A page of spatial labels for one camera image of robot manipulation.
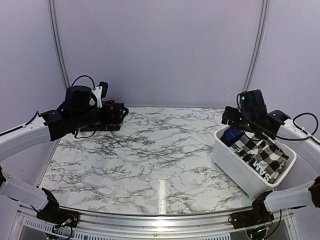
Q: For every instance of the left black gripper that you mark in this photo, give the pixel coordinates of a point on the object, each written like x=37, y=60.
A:
x=116, y=118

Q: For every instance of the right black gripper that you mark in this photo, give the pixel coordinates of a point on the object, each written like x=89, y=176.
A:
x=232, y=121

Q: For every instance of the black white plaid shirt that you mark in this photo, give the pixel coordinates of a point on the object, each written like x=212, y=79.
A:
x=263, y=155

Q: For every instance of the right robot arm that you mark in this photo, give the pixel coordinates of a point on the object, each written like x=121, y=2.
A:
x=279, y=126

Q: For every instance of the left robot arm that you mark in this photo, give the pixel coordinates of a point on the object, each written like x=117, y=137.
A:
x=82, y=108

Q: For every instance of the blue plaid shirt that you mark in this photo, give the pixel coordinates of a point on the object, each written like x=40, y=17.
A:
x=231, y=135

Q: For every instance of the red black plaid shirt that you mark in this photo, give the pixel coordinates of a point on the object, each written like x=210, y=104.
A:
x=102, y=128

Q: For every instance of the white plastic bin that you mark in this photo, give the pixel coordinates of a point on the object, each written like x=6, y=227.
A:
x=241, y=173

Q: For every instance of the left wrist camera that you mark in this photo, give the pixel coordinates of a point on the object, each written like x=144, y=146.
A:
x=104, y=88

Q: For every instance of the right aluminium corner post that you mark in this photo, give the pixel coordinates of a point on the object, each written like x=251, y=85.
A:
x=261, y=28

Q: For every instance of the aluminium corner post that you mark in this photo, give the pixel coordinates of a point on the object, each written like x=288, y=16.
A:
x=261, y=28
x=57, y=42

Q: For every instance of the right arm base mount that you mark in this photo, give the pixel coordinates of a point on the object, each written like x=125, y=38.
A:
x=249, y=218

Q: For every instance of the aluminium front frame rail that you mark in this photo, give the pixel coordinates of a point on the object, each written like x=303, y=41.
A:
x=111, y=226

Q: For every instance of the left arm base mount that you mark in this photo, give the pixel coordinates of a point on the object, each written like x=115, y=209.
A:
x=60, y=217

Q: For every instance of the left aluminium corner post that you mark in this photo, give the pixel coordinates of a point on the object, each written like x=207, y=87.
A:
x=57, y=42

